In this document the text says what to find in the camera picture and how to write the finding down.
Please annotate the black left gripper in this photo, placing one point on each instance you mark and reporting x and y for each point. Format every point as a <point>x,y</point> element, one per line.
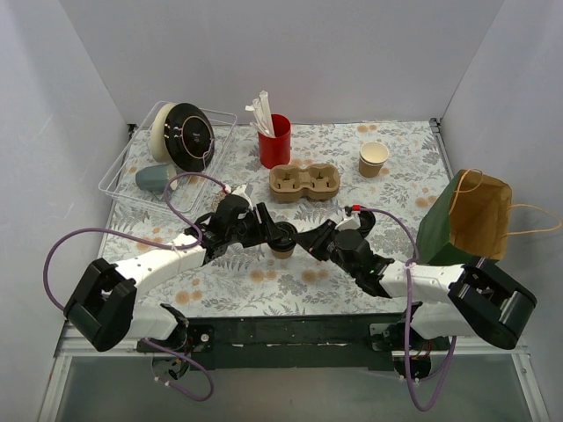
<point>262,221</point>

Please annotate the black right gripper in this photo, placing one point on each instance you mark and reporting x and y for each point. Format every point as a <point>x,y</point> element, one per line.
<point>324,238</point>

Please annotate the black plastic cup lid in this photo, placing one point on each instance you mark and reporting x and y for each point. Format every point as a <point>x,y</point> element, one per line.
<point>288,230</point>

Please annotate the brown paper coffee cup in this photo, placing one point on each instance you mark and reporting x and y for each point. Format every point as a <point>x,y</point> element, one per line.
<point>282,252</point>

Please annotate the stack of brown paper cups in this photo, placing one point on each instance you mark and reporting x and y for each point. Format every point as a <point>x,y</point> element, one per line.
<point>373,156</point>

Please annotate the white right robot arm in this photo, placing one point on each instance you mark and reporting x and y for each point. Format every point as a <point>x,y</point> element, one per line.
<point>457,300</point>

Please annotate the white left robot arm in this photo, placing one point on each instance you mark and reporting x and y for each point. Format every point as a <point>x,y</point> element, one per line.
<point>105,307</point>

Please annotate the brown pulp cup carrier stack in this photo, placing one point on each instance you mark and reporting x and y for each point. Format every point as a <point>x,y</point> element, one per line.
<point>290,183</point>

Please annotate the floral tablecloth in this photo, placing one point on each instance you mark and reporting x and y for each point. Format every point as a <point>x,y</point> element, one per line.
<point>252,282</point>

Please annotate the patterned small bowl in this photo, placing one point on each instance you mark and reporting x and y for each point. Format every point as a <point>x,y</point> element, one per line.
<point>215,202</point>

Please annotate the red ribbed straw holder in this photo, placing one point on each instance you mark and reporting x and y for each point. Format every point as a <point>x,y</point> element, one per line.
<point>276,150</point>

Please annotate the white wrapped straw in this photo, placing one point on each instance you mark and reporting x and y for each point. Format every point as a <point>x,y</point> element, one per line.
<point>267,116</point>
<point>259,119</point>

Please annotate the black round plate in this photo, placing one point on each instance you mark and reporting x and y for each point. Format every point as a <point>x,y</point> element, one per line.
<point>189,137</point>

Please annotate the grey blue cup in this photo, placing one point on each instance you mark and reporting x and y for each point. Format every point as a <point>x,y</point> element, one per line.
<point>154,179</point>

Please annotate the cream round plate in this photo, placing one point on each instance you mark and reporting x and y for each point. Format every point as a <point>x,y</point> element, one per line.
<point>157,144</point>

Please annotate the green paper bag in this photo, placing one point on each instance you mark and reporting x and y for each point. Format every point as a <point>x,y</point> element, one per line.
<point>469,219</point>

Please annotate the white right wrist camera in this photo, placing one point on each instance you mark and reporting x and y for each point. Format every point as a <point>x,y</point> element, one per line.
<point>348,219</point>

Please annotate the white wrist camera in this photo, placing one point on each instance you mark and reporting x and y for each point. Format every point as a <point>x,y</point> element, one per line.
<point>244,191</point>
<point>348,219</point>

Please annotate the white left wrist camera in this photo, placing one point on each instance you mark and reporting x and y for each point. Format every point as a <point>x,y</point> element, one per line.
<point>244,191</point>

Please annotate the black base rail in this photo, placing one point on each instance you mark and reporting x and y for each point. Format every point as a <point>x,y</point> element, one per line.
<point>369,341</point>

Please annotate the white wire dish rack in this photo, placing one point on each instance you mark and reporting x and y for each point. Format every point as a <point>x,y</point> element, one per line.
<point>119,181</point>

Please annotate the aluminium frame rail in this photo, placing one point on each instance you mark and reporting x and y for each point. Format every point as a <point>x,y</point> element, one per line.
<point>483,384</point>

